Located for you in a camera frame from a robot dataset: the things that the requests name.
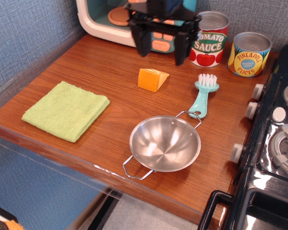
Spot white stove knob middle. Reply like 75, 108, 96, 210
245, 102, 258, 120

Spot teal dish brush white bristles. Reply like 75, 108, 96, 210
189, 73, 219, 118

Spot pineapple slices toy can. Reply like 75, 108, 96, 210
228, 32, 272, 78

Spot black toy stove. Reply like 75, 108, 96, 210
198, 44, 288, 230

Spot white stove knob lower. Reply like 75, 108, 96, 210
230, 143, 244, 164

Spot white stove knob upper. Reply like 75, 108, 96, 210
252, 84, 264, 101

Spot steel bowl with wire handles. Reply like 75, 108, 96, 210
122, 111, 202, 180

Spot tomato sauce toy can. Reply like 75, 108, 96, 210
190, 11, 230, 68

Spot teal toy microwave oven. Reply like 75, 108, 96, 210
76, 0, 196, 53

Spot orange object bottom left corner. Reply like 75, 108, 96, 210
0, 220, 24, 230

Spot white stove knob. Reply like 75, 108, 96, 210
252, 84, 264, 101
245, 102, 258, 120
230, 143, 244, 164

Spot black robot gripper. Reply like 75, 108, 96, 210
124, 0, 201, 66

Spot green folded cloth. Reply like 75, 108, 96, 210
22, 81, 110, 143

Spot orange toy cheese wedge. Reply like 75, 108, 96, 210
137, 69, 169, 92

